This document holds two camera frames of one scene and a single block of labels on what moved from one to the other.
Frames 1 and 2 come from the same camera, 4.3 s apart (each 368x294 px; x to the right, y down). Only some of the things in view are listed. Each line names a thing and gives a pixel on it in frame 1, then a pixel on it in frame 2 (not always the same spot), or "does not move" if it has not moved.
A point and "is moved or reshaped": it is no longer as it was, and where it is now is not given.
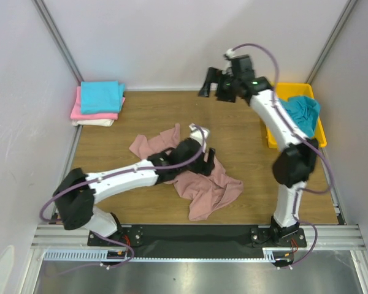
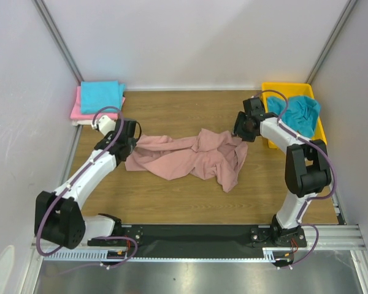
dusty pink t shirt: [205, 193] is moved or reshaped
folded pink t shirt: [76, 113] does not move
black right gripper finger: [213, 76] to [238, 128]
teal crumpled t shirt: [305, 109] does not move
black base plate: [195, 241] does not move
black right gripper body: [222, 86] to [238, 128]
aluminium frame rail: [56, 35] does not move
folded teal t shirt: [99, 97] does not move
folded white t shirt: [101, 122] does not move
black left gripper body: [196, 165] to [132, 144]
